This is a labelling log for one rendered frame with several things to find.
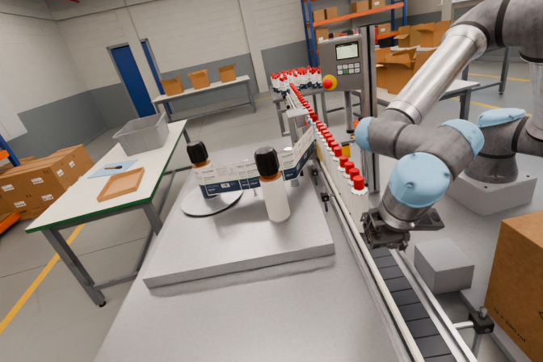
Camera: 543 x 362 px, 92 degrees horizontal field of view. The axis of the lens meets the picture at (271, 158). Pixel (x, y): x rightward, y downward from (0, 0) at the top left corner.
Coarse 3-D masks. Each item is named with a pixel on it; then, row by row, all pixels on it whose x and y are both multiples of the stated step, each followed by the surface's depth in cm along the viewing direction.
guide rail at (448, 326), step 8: (368, 200) 90; (400, 256) 68; (408, 264) 65; (416, 272) 62; (416, 280) 61; (424, 288) 58; (432, 296) 57; (432, 304) 55; (440, 312) 53; (440, 320) 53; (448, 320) 52; (448, 328) 51; (456, 336) 49; (456, 344) 49; (464, 344) 48; (464, 352) 47; (472, 360) 45
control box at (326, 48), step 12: (348, 36) 91; (360, 36) 88; (324, 48) 97; (360, 48) 90; (324, 60) 99; (348, 60) 94; (360, 60) 92; (324, 72) 101; (336, 72) 98; (336, 84) 100; (348, 84) 98; (360, 84) 96
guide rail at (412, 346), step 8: (328, 176) 118; (336, 192) 106; (344, 208) 96; (352, 224) 88; (360, 240) 81; (368, 256) 75; (368, 264) 75; (376, 272) 70; (384, 288) 65; (384, 296) 65; (392, 304) 62; (392, 312) 61; (400, 320) 58; (400, 328) 58; (408, 336) 55; (408, 344) 55; (416, 352) 52; (416, 360) 52
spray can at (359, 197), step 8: (360, 176) 82; (360, 184) 81; (352, 192) 83; (360, 192) 81; (352, 200) 84; (360, 200) 82; (352, 208) 87; (360, 208) 83; (368, 208) 85; (360, 216) 85; (360, 224) 86; (360, 232) 88
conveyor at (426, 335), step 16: (384, 256) 78; (384, 272) 73; (400, 272) 72; (400, 288) 68; (400, 304) 65; (416, 304) 64; (416, 320) 61; (400, 336) 60; (416, 336) 58; (432, 336) 57; (432, 352) 54; (448, 352) 54
